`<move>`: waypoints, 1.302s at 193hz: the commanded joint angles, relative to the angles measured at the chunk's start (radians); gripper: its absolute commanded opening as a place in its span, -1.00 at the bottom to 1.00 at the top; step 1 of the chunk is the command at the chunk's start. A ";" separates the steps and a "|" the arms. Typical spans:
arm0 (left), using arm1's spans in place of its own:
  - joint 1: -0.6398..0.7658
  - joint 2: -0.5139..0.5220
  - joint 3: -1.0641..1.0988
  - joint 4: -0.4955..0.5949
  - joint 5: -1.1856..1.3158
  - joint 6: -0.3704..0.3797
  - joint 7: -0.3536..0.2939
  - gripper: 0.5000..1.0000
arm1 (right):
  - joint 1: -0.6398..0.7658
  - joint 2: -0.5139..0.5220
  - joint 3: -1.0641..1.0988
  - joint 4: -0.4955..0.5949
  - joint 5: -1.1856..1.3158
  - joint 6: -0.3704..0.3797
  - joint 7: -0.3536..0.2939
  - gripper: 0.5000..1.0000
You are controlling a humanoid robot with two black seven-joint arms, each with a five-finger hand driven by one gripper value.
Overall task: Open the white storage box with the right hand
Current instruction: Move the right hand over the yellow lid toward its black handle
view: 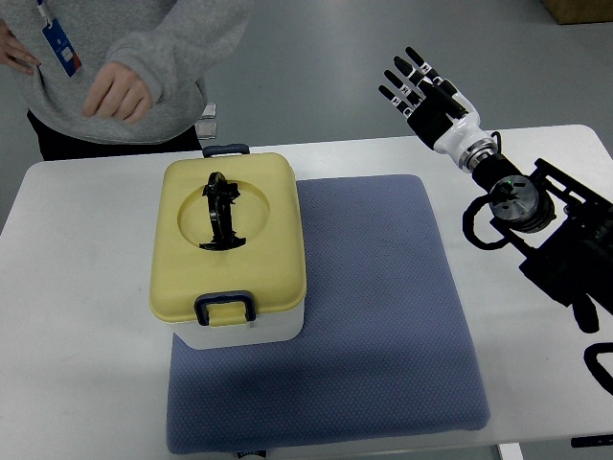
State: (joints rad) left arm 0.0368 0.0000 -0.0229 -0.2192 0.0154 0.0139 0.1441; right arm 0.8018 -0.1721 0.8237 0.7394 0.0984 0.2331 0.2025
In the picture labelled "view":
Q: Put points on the blue padded mat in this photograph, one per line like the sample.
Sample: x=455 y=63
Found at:
x=385 y=350

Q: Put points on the lower floor socket plate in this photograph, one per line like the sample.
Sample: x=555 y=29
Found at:
x=206 y=130

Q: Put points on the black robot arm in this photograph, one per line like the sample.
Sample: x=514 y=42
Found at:
x=562 y=229

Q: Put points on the floor socket plate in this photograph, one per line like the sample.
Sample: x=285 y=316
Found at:
x=209 y=111
x=206 y=130

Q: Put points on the upper floor socket plate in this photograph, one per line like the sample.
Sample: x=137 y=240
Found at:
x=209 y=111

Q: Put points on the person's right hand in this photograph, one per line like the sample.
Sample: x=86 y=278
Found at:
x=14 y=54

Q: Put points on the person's left hand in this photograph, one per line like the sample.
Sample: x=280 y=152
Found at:
x=118 y=93

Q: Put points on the yellow box lid black handle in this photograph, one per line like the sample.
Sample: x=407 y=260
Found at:
x=229 y=246

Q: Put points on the person in grey sweater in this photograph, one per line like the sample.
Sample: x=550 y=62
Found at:
x=169 y=44

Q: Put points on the blue ID badge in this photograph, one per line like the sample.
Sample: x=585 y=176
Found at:
x=58 y=40

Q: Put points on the cardboard box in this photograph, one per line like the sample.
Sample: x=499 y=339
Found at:
x=574 y=12

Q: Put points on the white storage box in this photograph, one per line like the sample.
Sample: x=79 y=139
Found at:
x=269 y=327

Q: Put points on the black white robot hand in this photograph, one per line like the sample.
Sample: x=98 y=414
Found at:
x=437 y=112

